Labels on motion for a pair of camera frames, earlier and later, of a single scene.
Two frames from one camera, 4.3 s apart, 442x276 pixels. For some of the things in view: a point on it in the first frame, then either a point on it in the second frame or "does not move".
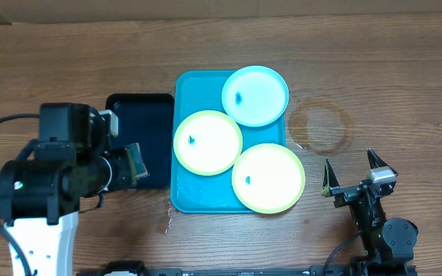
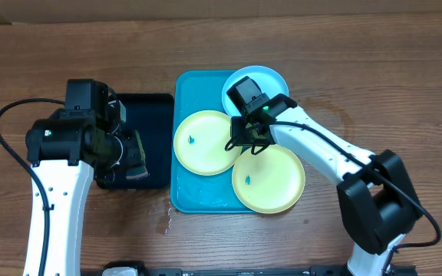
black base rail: x=365 y=268 does not move
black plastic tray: x=148 y=120 does not move
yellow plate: x=208 y=142 does not move
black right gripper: x=347 y=194 → x=241 y=137
